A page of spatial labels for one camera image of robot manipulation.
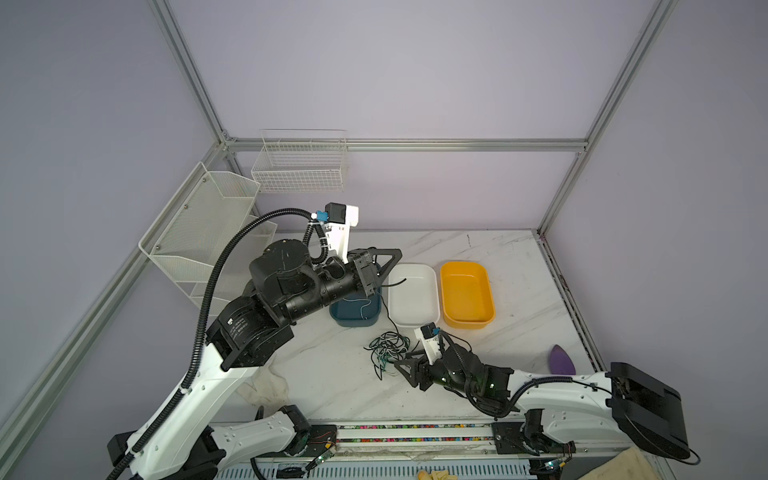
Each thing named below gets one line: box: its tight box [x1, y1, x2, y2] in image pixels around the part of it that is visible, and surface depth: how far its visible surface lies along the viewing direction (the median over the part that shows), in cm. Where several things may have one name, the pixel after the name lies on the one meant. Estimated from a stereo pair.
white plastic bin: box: [388, 263, 440, 327], surface depth 101 cm
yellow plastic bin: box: [440, 261, 496, 329], surface depth 101 cm
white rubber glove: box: [236, 366, 289, 417], surface depth 82 cm
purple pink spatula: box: [550, 344, 576, 375], surface depth 88 cm
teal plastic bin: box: [329, 286, 383, 327], surface depth 97 cm
